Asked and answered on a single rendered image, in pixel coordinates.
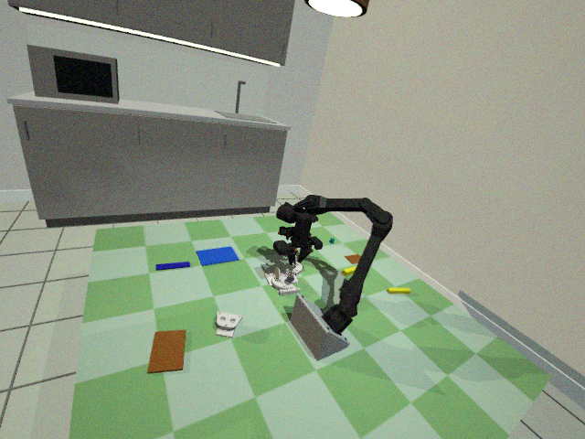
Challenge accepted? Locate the dark blue flat bar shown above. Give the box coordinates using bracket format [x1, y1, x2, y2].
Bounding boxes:
[156, 262, 190, 271]

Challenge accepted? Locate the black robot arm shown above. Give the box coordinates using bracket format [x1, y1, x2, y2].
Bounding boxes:
[276, 195, 393, 336]

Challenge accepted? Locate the yellow rectangular bar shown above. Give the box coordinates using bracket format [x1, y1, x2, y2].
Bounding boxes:
[388, 288, 410, 294]
[343, 266, 357, 276]

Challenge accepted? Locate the blue flat rectangular plate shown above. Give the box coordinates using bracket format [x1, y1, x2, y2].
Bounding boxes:
[197, 246, 239, 266]

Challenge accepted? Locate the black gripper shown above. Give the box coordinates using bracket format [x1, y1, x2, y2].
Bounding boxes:
[273, 228, 323, 265]

